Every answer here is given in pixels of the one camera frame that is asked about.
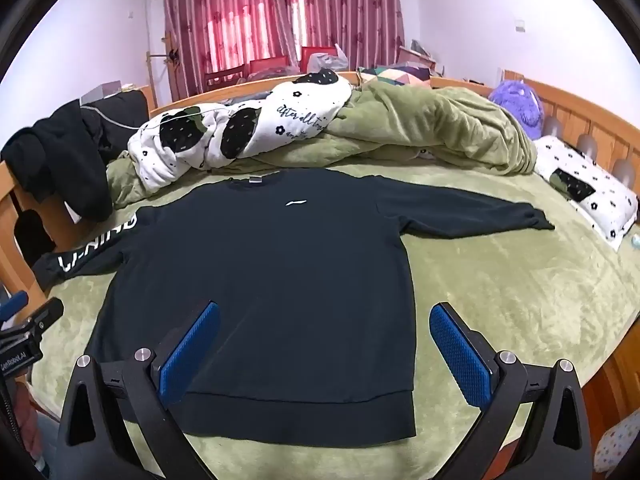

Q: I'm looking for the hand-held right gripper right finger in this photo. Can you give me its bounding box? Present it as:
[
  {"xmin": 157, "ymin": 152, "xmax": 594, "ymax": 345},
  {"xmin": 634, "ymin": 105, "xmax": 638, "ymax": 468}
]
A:
[{"xmin": 429, "ymin": 302, "xmax": 593, "ymax": 480}]

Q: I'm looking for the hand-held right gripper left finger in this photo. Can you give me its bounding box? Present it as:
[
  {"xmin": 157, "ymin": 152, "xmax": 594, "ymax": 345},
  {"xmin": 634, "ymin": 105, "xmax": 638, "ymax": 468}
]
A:
[{"xmin": 56, "ymin": 301, "xmax": 222, "ymax": 480}]

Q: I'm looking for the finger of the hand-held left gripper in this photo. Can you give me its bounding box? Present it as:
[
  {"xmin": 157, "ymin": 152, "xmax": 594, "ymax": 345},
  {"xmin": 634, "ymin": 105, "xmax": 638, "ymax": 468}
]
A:
[
  {"xmin": 0, "ymin": 290, "xmax": 29, "ymax": 322},
  {"xmin": 0, "ymin": 297, "xmax": 64, "ymax": 343}
]

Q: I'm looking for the dark navy sweatshirt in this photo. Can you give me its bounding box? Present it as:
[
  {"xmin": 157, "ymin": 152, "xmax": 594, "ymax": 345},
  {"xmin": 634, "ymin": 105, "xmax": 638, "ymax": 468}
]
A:
[{"xmin": 34, "ymin": 170, "xmax": 556, "ymax": 446}]

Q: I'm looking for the black jacket pile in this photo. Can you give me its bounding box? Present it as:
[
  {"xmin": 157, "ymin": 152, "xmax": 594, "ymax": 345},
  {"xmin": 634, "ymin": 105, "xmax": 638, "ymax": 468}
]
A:
[{"xmin": 0, "ymin": 89, "xmax": 151, "ymax": 223}]

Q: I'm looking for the star print cloth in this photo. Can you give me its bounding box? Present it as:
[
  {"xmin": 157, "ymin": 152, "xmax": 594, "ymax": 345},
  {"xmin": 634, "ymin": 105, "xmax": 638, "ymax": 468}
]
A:
[{"xmin": 592, "ymin": 412, "xmax": 640, "ymax": 473}]

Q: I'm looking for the white flower print pillow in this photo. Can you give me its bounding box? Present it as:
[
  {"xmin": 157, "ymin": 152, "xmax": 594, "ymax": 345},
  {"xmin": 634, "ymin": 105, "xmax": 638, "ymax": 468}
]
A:
[{"xmin": 532, "ymin": 135, "xmax": 640, "ymax": 253}]

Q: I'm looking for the grey box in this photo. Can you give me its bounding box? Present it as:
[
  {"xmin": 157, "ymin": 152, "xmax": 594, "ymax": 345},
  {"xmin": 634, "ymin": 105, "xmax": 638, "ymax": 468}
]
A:
[{"xmin": 80, "ymin": 82, "xmax": 123, "ymax": 106}]

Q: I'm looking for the green crumpled quilt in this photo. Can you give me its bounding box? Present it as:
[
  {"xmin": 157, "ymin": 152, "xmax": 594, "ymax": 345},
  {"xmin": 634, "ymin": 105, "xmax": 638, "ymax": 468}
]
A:
[{"xmin": 106, "ymin": 80, "xmax": 538, "ymax": 208}]

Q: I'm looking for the purple plush toy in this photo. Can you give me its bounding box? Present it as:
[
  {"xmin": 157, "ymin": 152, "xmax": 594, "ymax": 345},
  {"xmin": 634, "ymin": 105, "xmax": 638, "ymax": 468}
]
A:
[{"xmin": 487, "ymin": 79, "xmax": 545, "ymax": 141}]

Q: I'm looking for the wooden coat rack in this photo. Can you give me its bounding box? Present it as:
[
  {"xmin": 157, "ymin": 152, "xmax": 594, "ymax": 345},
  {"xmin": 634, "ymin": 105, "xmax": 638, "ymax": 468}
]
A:
[{"xmin": 145, "ymin": 35, "xmax": 183, "ymax": 106}]

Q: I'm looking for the white quilt with black patches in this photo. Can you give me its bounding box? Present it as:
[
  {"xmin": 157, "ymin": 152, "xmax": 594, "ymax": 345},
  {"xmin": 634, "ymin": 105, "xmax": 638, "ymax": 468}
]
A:
[{"xmin": 127, "ymin": 67, "xmax": 353, "ymax": 193}]

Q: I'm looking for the colourful checkered cushion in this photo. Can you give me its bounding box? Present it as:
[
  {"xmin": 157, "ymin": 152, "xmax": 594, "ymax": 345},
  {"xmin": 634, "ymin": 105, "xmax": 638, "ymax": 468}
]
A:
[{"xmin": 359, "ymin": 65, "xmax": 432, "ymax": 86}]

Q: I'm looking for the pink cardboard box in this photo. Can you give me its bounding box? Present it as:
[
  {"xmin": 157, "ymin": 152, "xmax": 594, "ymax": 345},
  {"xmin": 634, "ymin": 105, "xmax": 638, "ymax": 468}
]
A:
[{"xmin": 397, "ymin": 40, "xmax": 443, "ymax": 68}]

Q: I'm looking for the clear plastic bag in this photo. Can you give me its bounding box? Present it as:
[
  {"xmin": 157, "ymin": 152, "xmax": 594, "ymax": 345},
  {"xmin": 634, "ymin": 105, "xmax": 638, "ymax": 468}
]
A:
[{"xmin": 306, "ymin": 44, "xmax": 349, "ymax": 73}]

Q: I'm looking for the red patterned curtain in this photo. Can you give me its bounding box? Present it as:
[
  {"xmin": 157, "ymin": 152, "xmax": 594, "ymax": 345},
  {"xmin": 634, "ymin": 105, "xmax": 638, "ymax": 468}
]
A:
[{"xmin": 162, "ymin": 0, "xmax": 407, "ymax": 103}]

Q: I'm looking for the wooden bed frame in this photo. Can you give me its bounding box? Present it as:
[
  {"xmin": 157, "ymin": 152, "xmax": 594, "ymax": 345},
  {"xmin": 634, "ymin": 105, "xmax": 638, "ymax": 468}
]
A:
[{"xmin": 0, "ymin": 70, "xmax": 640, "ymax": 426}]

